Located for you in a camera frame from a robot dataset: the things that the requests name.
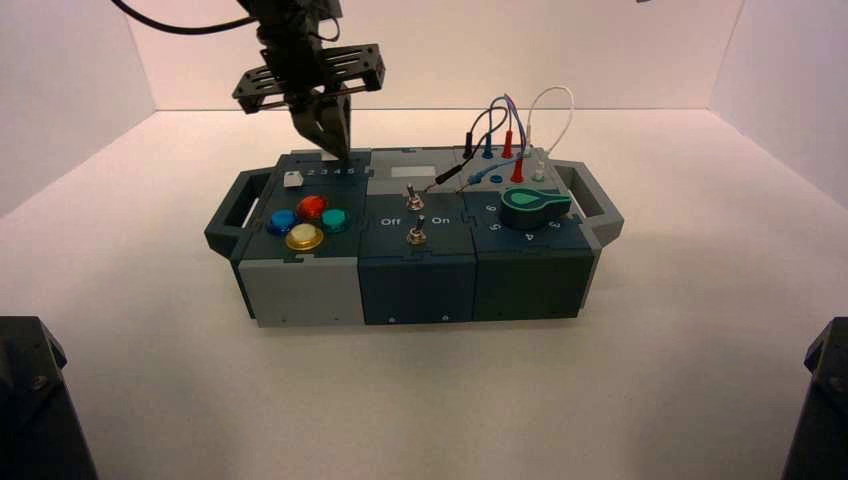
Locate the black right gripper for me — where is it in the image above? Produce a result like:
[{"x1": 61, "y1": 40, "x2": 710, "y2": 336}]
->
[{"x1": 231, "y1": 23, "x2": 387, "y2": 162}]

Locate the red round push button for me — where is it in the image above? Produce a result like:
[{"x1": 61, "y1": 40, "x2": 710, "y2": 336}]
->
[{"x1": 296, "y1": 194, "x2": 329, "y2": 222}]

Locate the blue round push button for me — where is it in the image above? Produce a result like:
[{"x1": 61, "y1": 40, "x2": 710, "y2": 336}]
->
[{"x1": 266, "y1": 209, "x2": 299, "y2": 236}]

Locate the yellow round push button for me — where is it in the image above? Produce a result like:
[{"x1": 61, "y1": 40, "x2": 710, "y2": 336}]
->
[{"x1": 285, "y1": 223, "x2": 325, "y2": 252}]

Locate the teal and grey control box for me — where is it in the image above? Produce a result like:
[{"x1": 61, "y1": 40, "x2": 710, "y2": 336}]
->
[{"x1": 203, "y1": 146, "x2": 625, "y2": 328}]

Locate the green rotary knob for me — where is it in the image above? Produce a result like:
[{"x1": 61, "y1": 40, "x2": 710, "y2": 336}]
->
[{"x1": 499, "y1": 187, "x2": 573, "y2": 231}]

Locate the black patch cable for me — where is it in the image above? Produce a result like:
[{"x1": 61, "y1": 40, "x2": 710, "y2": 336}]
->
[{"x1": 433, "y1": 105, "x2": 510, "y2": 189}]

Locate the blue patch cable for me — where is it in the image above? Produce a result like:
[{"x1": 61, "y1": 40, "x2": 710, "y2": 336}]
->
[{"x1": 463, "y1": 94, "x2": 531, "y2": 190}]

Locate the black camera cable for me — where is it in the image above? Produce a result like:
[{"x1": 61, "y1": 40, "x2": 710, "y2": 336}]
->
[{"x1": 109, "y1": 0, "x2": 261, "y2": 36}]

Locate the red patch cable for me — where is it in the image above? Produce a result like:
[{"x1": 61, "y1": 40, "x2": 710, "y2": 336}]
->
[{"x1": 500, "y1": 95, "x2": 528, "y2": 185}]

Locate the white patch cable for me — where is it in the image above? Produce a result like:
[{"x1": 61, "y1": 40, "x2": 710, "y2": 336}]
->
[{"x1": 526, "y1": 86, "x2": 576, "y2": 183}]

